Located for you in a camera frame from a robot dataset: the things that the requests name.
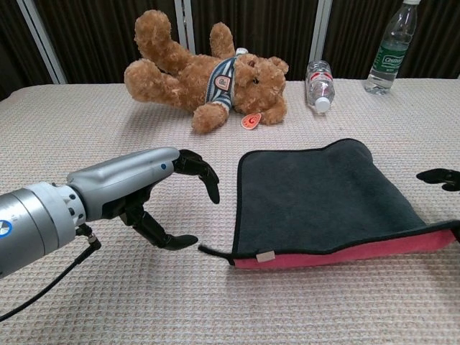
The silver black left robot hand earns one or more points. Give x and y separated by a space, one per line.
118 179

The dark grey cloth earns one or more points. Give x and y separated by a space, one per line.
323 201

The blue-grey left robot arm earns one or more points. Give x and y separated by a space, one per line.
28 230

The brown teddy bear striped shirt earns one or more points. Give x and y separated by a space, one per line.
179 75

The orange round hang tag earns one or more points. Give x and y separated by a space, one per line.
251 121

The beige woven tablecloth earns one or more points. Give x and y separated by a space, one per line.
230 305

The clear water bottle red label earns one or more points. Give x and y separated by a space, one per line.
320 86

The clear water bottle green label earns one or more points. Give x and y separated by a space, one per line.
390 54

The white partition frame post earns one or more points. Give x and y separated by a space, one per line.
320 28
184 21
43 43

